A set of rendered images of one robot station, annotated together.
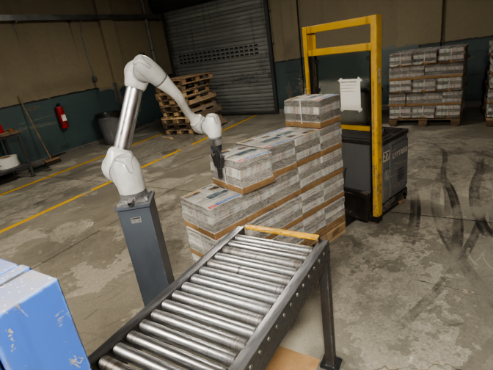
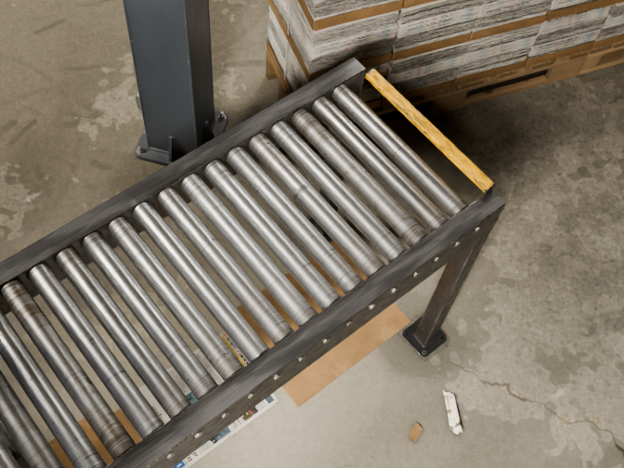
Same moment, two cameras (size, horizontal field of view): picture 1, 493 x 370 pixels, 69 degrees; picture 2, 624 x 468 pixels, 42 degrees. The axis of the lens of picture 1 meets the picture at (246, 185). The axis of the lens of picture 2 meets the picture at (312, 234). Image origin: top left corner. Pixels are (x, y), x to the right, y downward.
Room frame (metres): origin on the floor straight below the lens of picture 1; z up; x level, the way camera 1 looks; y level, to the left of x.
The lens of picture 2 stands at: (0.44, -0.13, 2.37)
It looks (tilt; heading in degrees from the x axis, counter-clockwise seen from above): 60 degrees down; 10
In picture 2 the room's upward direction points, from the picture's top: 8 degrees clockwise
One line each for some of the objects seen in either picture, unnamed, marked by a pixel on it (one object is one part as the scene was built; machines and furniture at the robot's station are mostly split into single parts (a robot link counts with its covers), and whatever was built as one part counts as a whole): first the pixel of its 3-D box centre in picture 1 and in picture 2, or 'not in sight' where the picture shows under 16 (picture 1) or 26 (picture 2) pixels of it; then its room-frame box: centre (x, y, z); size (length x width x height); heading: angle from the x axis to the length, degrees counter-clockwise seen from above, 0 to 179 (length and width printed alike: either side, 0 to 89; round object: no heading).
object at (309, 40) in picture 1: (315, 120); not in sight; (3.59, -0.78, 0.97); 0.09 x 0.09 x 1.75; 39
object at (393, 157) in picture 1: (364, 167); not in sight; (3.57, -1.27, 0.40); 0.69 x 0.55 x 0.80; 39
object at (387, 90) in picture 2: (280, 231); (428, 128); (1.71, -0.15, 0.81); 0.43 x 0.03 x 0.02; 57
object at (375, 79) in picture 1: (375, 124); not in sight; (3.08, -1.19, 0.97); 0.09 x 0.09 x 1.75; 39
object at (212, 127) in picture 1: (212, 125); not in sight; (2.43, 0.17, 1.30); 0.13 x 0.11 x 0.16; 35
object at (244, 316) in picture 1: (216, 307); (223, 264); (1.21, 0.20, 0.77); 0.47 x 0.05 x 0.05; 57
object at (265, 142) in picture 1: (264, 141); not in sight; (2.70, -0.18, 1.06); 0.37 x 0.29 x 0.01; 35
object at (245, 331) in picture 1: (207, 318); (198, 279); (1.16, 0.23, 0.77); 0.47 x 0.05 x 0.05; 57
